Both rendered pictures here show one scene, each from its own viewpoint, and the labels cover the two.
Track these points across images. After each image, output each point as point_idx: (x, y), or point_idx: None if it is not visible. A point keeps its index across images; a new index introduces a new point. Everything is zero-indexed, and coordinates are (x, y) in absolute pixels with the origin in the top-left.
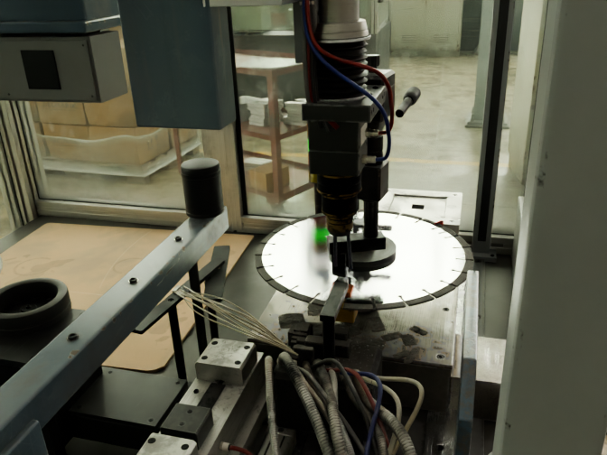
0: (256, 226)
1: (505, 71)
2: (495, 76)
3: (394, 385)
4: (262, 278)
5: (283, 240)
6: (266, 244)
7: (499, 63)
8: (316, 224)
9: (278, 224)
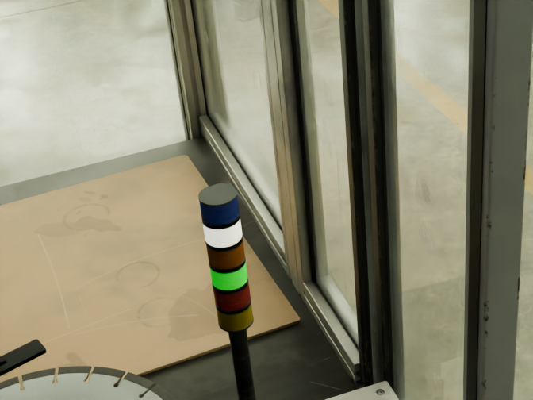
0: (313, 307)
1: (481, 335)
2: (470, 331)
3: None
4: (195, 396)
5: (36, 390)
6: (17, 382)
7: (473, 313)
8: (105, 393)
9: (326, 325)
